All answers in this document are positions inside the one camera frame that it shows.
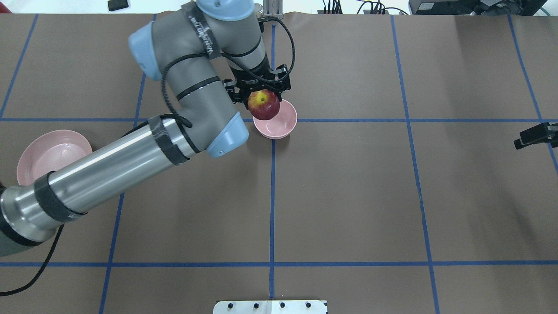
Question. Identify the red apple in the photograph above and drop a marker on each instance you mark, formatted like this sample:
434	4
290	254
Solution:
263	105

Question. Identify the white camera mast base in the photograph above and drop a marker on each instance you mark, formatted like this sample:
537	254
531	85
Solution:
271	307

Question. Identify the small black pad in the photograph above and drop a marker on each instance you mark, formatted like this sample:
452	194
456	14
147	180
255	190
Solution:
115	5

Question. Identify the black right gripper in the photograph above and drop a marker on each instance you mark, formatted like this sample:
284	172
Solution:
535	134

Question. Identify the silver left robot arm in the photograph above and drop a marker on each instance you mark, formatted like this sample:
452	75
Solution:
207	56

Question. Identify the pink plate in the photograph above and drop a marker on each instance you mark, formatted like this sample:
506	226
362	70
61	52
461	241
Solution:
51	152

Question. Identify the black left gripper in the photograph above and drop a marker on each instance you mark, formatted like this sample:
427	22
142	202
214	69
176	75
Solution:
251	78

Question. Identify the pink bowl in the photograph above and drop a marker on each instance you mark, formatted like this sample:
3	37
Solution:
281	125

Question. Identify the aluminium frame post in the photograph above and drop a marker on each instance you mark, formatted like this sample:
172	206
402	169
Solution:
272	8

